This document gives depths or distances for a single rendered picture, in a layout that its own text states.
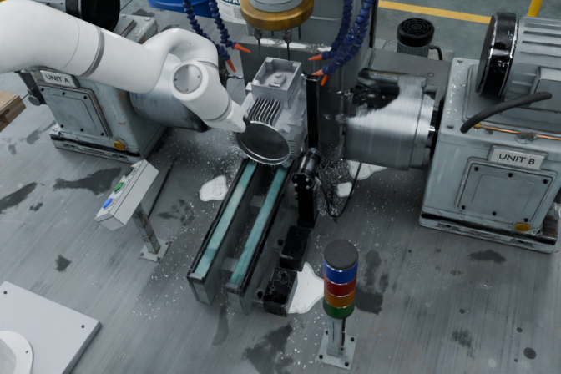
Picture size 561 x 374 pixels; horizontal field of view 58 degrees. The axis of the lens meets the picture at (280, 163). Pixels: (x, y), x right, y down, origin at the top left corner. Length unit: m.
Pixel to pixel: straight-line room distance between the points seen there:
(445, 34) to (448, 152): 2.41
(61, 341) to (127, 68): 0.73
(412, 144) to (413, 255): 0.31
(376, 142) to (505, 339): 0.54
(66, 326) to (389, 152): 0.90
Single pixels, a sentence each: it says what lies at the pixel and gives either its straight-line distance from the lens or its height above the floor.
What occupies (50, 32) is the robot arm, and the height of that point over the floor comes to 1.56.
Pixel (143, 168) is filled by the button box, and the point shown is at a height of 1.08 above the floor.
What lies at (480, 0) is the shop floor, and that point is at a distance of 4.00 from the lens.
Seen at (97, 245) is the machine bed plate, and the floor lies 0.80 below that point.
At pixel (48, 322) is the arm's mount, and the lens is 1.42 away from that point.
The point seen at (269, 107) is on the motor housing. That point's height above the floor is 1.11.
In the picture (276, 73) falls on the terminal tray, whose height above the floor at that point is 1.14.
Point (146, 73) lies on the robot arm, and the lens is 0.94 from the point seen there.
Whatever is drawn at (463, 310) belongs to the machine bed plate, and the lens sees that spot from 1.34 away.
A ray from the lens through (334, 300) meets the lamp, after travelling 0.97.
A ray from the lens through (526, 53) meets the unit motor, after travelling 1.15.
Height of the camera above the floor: 1.97
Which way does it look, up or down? 48 degrees down
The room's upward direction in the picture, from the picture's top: 6 degrees counter-clockwise
